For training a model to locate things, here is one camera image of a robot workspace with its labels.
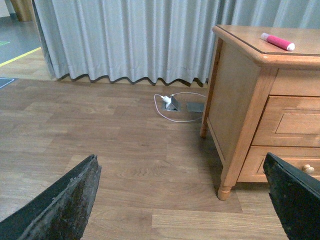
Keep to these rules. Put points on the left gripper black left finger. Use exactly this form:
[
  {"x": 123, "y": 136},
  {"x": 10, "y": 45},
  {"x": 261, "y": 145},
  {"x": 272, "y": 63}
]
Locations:
[{"x": 62, "y": 211}]

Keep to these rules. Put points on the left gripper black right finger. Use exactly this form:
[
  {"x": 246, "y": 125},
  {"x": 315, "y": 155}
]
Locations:
[{"x": 295, "y": 196}]

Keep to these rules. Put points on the pink marker with clear cap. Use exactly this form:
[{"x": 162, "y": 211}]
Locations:
[{"x": 277, "y": 41}]

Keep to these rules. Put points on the wooden drawer knob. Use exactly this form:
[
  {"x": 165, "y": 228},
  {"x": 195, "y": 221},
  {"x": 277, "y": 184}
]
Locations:
[{"x": 308, "y": 169}]

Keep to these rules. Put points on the closed metal floor plate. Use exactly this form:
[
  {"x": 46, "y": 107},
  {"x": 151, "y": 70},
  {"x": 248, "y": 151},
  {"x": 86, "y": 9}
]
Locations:
[{"x": 196, "y": 107}]

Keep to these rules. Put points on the open metal floor socket box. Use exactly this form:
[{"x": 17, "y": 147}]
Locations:
[{"x": 174, "y": 106}]

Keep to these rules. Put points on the white plug adapter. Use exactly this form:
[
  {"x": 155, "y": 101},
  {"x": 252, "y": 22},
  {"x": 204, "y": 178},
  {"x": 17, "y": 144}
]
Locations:
[{"x": 167, "y": 99}]

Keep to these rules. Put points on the grey curtain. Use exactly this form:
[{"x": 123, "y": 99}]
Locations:
[{"x": 153, "y": 39}]

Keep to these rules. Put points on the wooden furniture leg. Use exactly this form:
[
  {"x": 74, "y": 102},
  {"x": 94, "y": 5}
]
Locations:
[{"x": 23, "y": 10}]

